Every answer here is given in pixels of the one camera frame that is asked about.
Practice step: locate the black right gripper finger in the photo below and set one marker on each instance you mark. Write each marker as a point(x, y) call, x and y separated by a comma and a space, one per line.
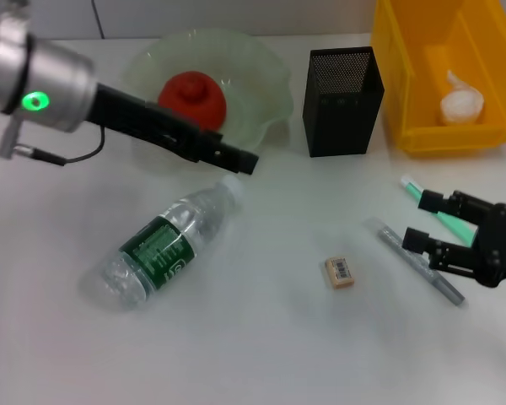
point(455, 204)
point(438, 253)

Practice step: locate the yellow plastic bin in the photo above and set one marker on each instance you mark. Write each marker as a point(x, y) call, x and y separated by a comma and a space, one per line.
point(409, 63)

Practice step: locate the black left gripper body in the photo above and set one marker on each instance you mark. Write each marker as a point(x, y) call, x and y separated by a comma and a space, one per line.
point(143, 120)

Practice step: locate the red orange fruit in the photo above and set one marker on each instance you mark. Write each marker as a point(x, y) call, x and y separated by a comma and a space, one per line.
point(194, 97)

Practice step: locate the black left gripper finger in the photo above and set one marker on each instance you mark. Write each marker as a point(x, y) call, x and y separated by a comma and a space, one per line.
point(240, 160)
point(213, 138)

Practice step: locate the green pen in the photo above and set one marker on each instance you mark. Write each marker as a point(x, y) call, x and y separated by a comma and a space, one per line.
point(455, 225)

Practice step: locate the clear green-label water bottle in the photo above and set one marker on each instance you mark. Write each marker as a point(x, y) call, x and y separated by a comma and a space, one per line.
point(160, 249)

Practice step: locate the clear glass fruit plate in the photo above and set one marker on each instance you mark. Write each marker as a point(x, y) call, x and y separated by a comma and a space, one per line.
point(244, 63)

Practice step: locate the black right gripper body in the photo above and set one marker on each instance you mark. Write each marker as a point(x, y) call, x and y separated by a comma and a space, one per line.
point(502, 249)

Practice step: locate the black mesh pen holder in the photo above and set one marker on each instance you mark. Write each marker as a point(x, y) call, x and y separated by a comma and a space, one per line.
point(341, 122)

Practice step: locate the grey pen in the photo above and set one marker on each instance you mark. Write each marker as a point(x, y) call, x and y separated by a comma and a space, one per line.
point(443, 286)

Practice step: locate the beige eraser with barcode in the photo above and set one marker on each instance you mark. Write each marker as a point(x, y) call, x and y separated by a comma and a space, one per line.
point(339, 274)

